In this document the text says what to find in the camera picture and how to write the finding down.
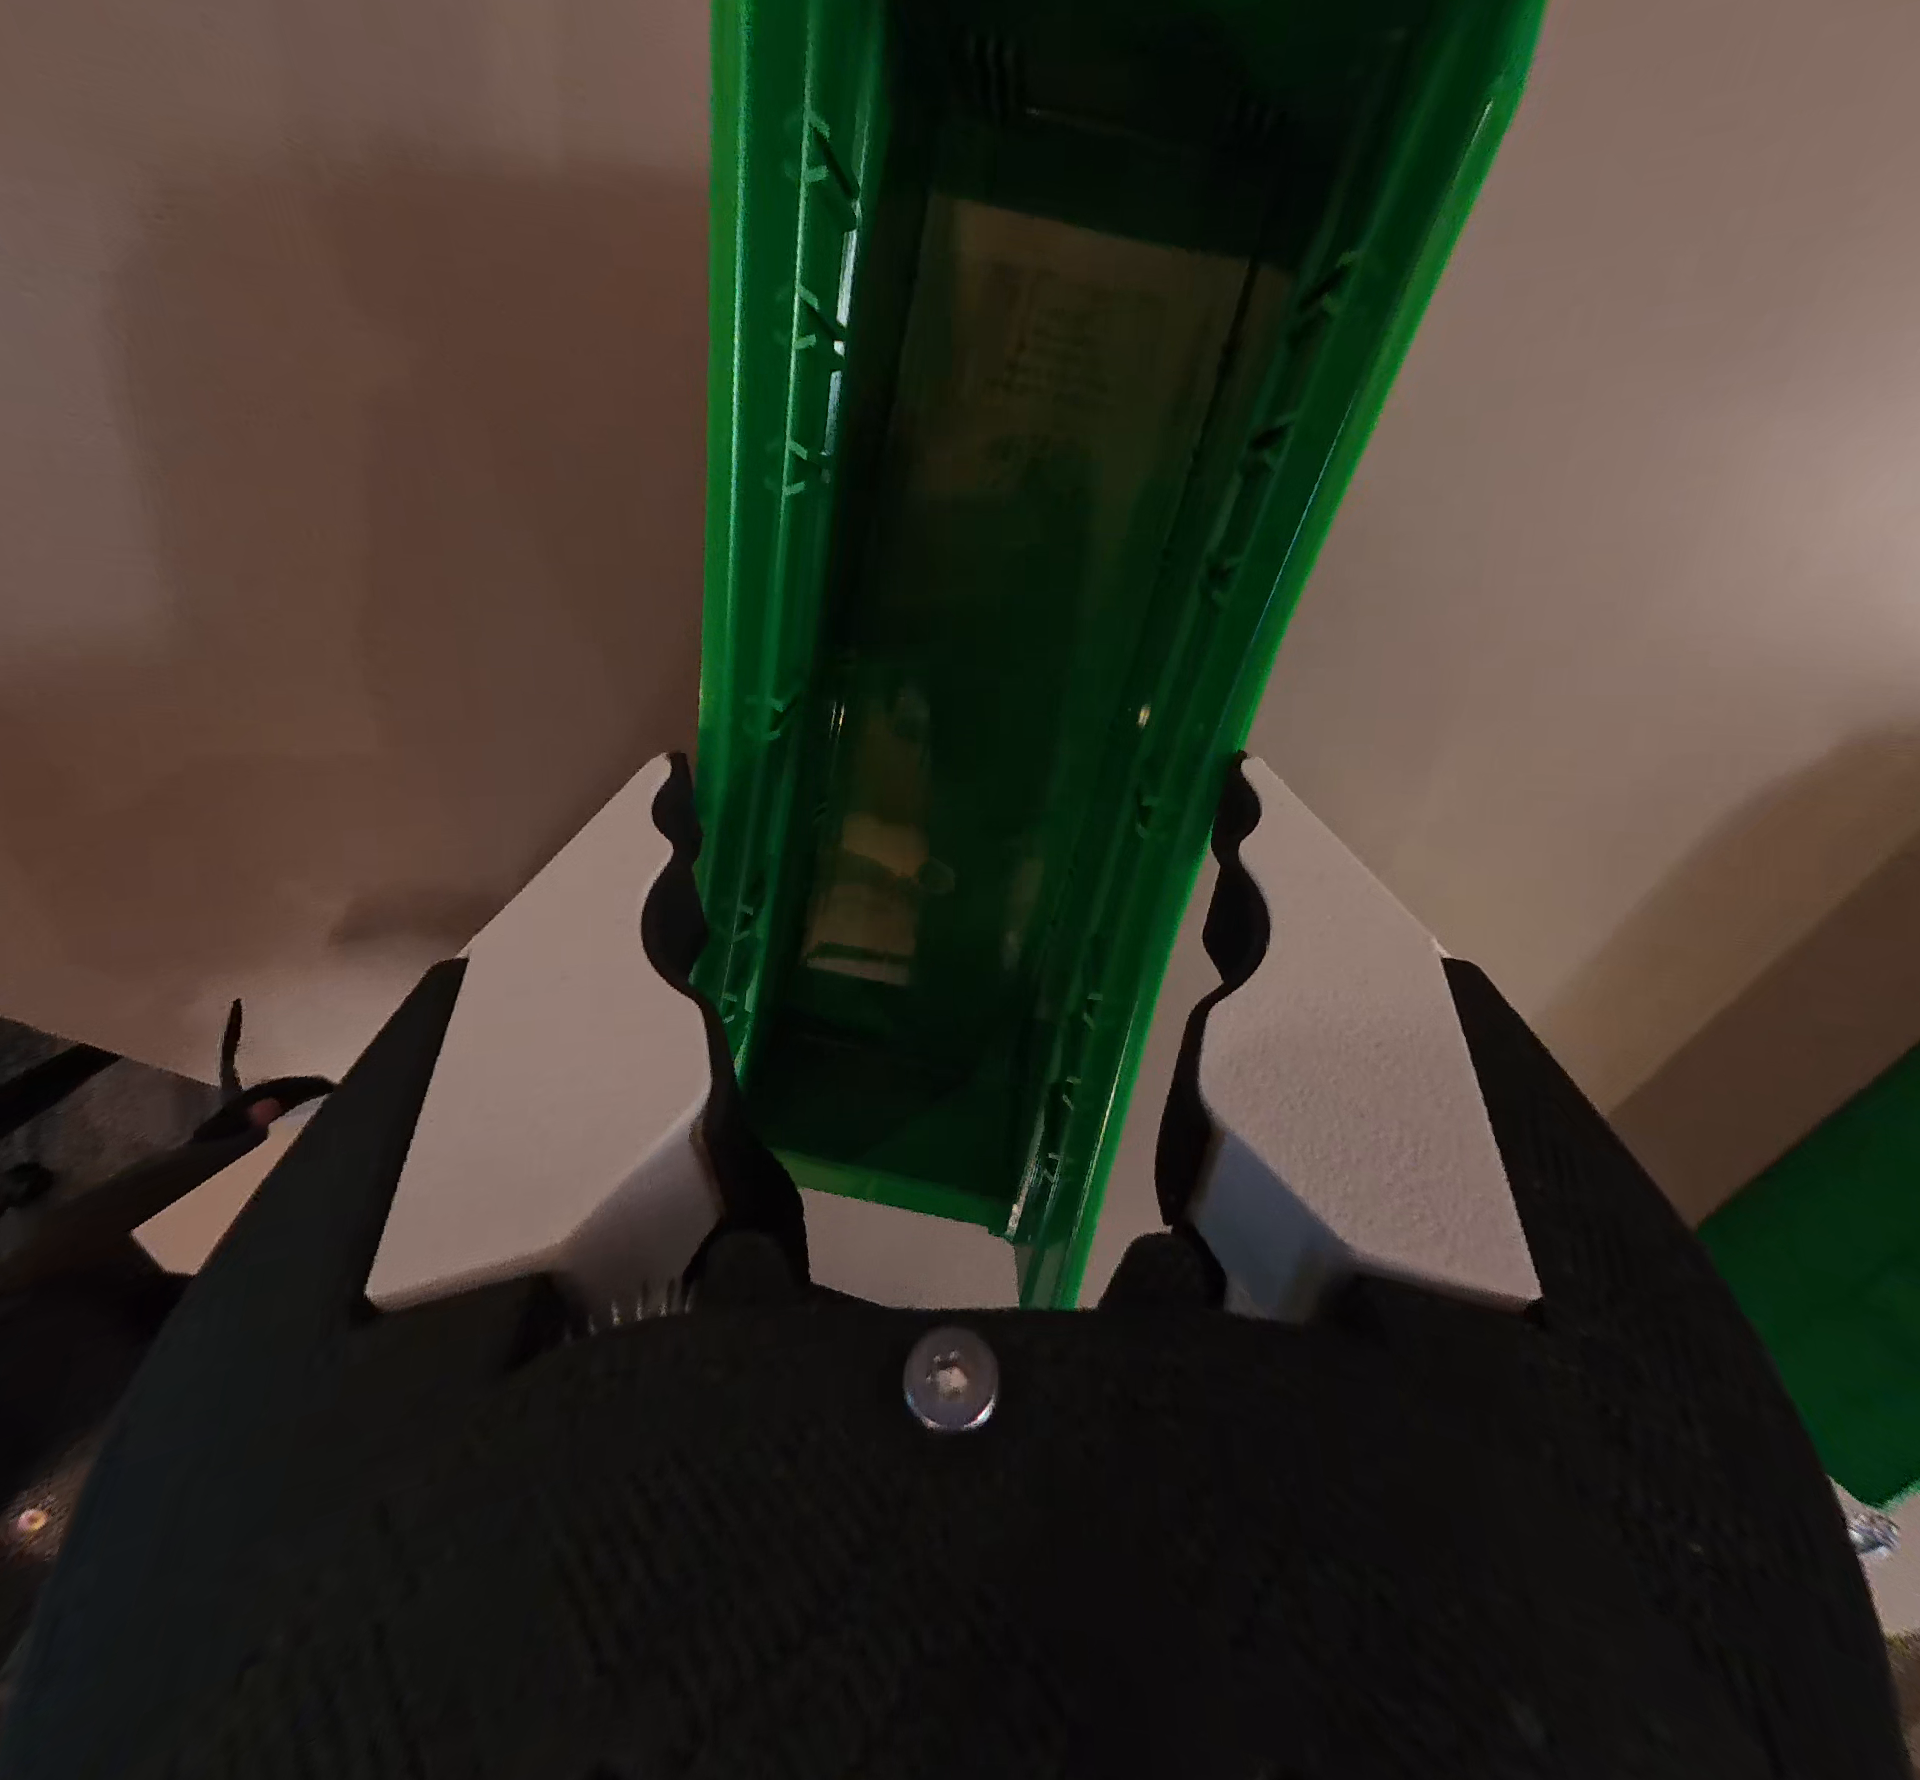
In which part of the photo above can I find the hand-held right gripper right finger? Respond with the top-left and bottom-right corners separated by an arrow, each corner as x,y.
1156,752 -> 1548,1323

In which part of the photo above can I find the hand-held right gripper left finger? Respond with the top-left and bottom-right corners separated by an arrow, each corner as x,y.
366,752 -> 815,1314

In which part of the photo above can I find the green plastic bin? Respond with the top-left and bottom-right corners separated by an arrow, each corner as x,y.
1699,1083 -> 1920,1508
693,0 -> 1604,1314

